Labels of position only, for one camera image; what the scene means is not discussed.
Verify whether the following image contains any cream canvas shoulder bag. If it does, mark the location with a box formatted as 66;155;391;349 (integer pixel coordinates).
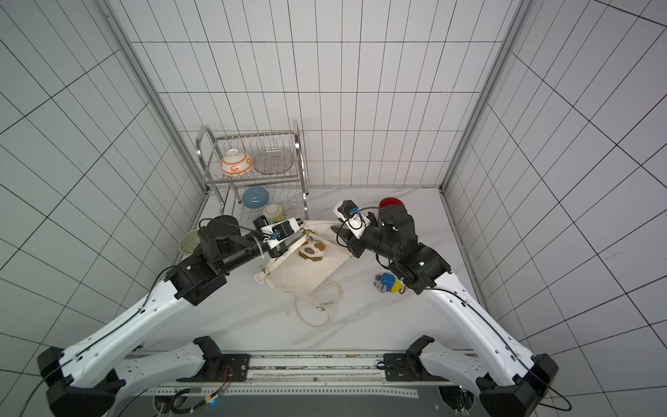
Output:
255;220;350;314

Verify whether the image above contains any pale green bowl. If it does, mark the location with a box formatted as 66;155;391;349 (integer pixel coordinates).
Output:
179;229;200;256

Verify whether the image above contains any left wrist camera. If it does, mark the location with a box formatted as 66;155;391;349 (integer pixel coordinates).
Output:
261;217;303;242

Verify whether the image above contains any brown white plush keychain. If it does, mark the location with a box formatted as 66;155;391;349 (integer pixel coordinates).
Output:
299;240;327;262

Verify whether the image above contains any metal two-tier dish rack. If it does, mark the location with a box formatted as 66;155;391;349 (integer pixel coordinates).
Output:
195;121;309;227

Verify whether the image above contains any blue bowl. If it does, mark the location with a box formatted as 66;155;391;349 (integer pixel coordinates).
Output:
242;186;270;210

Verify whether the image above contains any orange white patterned bowl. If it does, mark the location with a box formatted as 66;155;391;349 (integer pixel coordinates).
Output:
221;148;254;177

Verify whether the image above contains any clear glass plate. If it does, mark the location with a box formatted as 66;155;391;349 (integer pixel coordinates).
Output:
254;148;295;175

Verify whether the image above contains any yellow blue plush keychain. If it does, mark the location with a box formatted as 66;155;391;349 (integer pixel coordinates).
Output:
373;273;406;295

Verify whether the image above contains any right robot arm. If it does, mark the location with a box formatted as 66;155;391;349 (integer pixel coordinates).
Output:
333;200;559;416

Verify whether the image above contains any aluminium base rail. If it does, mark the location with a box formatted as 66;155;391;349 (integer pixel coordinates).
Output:
106;348;525;397

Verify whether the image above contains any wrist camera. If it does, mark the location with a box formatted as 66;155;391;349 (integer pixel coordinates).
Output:
333;200;371;239
261;217;303;242

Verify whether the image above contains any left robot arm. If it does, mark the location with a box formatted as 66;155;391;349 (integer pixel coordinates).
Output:
38;215;303;416

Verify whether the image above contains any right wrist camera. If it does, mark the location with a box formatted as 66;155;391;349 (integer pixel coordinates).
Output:
333;200;371;239

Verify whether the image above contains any yellow teal patterned bowl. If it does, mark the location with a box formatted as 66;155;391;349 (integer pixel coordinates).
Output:
262;203;286;224

